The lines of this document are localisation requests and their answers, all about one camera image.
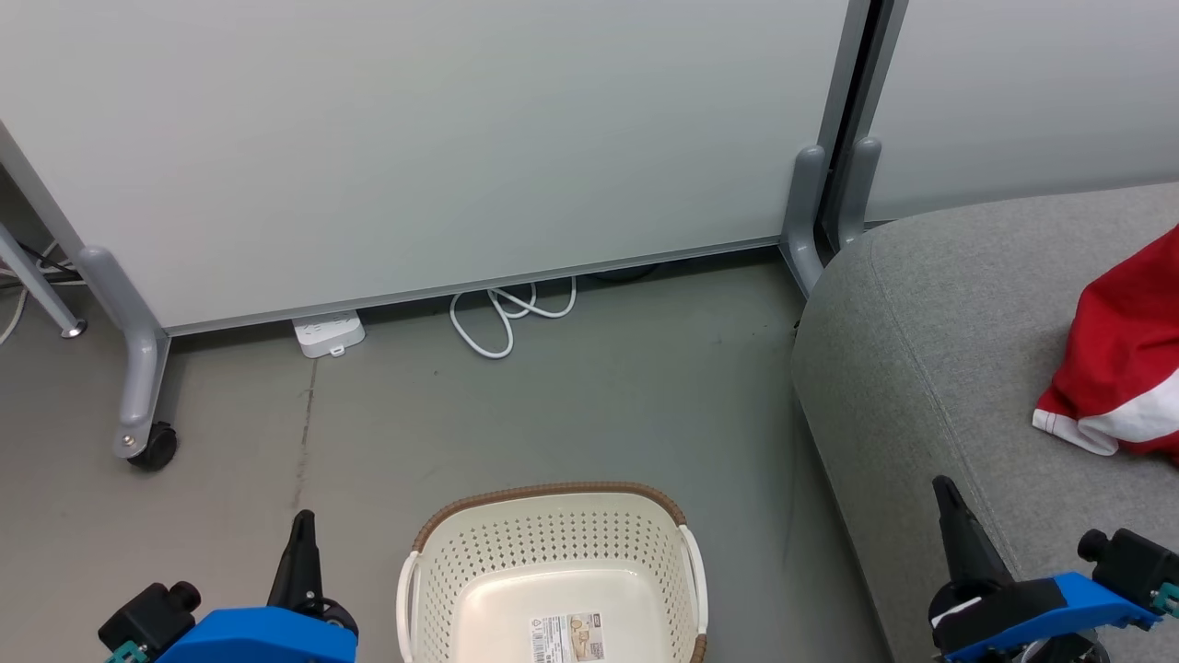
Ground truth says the thin grey stand leg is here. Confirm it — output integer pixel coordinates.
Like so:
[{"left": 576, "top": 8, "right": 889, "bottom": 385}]
[{"left": 0, "top": 221, "right": 89, "bottom": 340}]

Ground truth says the thin white floor cable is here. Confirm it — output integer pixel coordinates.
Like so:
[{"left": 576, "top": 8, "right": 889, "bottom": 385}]
[{"left": 0, "top": 241, "right": 58, "bottom": 348}]

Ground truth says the wide white partition panel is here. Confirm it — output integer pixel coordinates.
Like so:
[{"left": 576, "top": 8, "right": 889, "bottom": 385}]
[{"left": 0, "top": 0, "right": 873, "bottom": 334}]

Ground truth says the white looped power cable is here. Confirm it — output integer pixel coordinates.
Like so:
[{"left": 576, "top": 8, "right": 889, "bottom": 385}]
[{"left": 449, "top": 275, "right": 578, "bottom": 361}]

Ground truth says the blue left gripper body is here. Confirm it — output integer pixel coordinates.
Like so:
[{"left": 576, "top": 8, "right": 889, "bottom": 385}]
[{"left": 152, "top": 606, "right": 360, "bottom": 663}]

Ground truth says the white power strip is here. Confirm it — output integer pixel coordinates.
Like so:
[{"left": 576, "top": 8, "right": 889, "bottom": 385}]
[{"left": 291, "top": 310, "right": 367, "bottom": 360}]

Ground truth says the printed basket label sticker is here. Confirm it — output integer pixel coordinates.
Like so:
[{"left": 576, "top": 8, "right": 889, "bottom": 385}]
[{"left": 529, "top": 611, "right": 607, "bottom": 663}]

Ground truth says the red and white clothing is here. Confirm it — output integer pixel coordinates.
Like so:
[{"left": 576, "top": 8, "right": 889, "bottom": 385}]
[{"left": 1032, "top": 223, "right": 1179, "bottom": 463}]

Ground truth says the grey fabric sofa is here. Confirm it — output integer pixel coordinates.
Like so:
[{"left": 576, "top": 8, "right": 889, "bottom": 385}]
[{"left": 790, "top": 181, "right": 1179, "bottom": 663}]

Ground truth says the grey partition leg with caster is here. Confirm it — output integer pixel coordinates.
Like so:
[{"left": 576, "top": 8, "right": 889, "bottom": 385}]
[{"left": 76, "top": 245, "right": 172, "bottom": 460}]

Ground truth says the narrow white partition panel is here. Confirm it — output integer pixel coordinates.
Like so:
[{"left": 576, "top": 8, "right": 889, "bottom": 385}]
[{"left": 857, "top": 0, "right": 1179, "bottom": 227}]

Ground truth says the black caster wheel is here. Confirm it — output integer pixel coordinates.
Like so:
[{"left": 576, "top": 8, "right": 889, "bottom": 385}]
[{"left": 125, "top": 421, "right": 179, "bottom": 471}]

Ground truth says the thin black floor cable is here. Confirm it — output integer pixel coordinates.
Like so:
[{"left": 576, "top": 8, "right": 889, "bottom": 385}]
[{"left": 0, "top": 241, "right": 86, "bottom": 292}]

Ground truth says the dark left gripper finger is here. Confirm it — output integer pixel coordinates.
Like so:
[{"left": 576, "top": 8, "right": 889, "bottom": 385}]
[{"left": 266, "top": 509, "right": 325, "bottom": 616}]

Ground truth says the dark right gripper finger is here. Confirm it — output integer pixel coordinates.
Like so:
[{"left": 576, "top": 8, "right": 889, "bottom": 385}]
[{"left": 931, "top": 475, "right": 1017, "bottom": 592}]

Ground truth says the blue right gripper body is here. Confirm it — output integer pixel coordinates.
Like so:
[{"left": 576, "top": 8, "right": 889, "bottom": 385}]
[{"left": 928, "top": 571, "right": 1163, "bottom": 663}]

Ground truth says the cream plastic laundry basket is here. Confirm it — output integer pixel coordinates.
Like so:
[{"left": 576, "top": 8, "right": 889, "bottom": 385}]
[{"left": 395, "top": 481, "right": 710, "bottom": 663}]

